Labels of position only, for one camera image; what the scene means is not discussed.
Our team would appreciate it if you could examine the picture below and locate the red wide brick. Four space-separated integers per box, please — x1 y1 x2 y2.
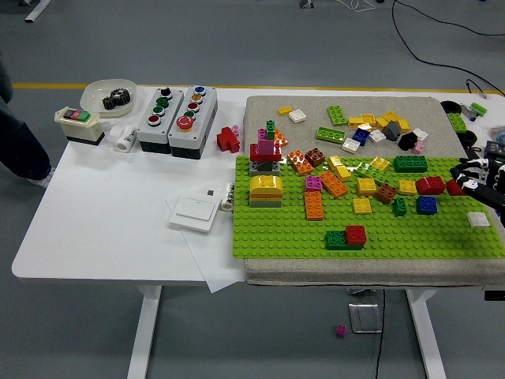
249 142 282 163

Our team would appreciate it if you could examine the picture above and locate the black display module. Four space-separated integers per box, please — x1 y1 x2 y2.
484 140 505 161

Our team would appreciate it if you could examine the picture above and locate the grey four-button box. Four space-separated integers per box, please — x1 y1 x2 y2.
137 87 185 154

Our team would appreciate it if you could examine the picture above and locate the white printed pipe fitting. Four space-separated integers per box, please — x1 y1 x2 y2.
219 182 236 212

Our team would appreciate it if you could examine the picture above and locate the dark green long brick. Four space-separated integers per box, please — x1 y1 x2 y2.
325 230 366 251
393 155 429 174

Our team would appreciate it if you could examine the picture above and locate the black brick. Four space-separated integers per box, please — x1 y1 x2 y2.
397 131 420 151

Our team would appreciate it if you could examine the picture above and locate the brown square brick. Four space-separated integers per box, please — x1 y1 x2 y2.
304 147 327 167
374 183 398 205

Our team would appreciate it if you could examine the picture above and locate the cream switch box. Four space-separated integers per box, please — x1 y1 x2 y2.
54 106 107 146

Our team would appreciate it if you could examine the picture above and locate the white pipe tee fitting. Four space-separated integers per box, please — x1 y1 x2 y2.
108 123 139 153

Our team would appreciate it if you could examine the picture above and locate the grey arch brick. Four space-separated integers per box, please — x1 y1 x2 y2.
249 159 282 178

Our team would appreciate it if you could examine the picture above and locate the grey-brown mat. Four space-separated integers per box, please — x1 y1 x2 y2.
241 95 505 288

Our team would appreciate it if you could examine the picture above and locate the white paper sheet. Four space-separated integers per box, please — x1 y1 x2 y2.
164 195 248 294

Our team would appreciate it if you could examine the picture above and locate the white table leg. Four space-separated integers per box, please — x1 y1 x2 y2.
406 289 447 379
126 284 163 379

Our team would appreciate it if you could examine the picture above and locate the person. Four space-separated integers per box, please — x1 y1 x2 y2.
0 49 56 190

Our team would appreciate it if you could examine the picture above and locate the grey emergency-stop button box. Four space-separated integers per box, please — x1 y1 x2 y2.
167 84 219 159

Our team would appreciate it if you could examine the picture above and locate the metal floor socket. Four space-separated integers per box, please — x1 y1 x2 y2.
346 302 383 335

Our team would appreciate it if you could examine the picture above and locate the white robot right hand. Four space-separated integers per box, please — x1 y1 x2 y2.
448 156 505 209

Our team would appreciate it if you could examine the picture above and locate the grey flat brick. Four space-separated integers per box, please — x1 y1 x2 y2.
249 196 283 208

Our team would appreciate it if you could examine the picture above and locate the small metal part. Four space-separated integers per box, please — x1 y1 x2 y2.
459 103 481 122

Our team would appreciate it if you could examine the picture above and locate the black hanging cable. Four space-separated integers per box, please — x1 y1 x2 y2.
374 290 387 379

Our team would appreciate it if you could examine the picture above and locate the black floor cable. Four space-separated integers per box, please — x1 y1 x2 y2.
396 0 505 37
391 0 505 98

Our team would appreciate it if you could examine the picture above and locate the white floor cable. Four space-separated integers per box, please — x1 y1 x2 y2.
337 0 376 13

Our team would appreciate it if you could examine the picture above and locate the white wall switch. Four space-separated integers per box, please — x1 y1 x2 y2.
169 195 223 234

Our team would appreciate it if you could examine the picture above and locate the red cross-shaped brick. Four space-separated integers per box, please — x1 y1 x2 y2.
215 126 241 154

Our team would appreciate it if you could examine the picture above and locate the white bowl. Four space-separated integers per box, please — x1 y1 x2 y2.
80 78 138 118

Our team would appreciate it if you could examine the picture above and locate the grey sloped brick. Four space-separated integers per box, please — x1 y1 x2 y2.
383 120 402 142

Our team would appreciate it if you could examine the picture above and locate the white desk foot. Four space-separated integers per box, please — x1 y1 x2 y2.
24 0 52 23

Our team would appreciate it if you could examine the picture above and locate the lime green baseplate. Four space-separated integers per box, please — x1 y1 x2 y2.
231 156 505 261

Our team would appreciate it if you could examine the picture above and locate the lime long brick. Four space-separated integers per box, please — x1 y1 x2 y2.
315 126 346 143
447 112 469 133
353 163 390 186
326 105 348 127

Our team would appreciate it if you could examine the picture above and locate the yellow rounded brick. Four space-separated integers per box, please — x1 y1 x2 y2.
249 175 284 195

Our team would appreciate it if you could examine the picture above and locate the black cable with plug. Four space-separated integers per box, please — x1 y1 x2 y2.
465 78 505 99

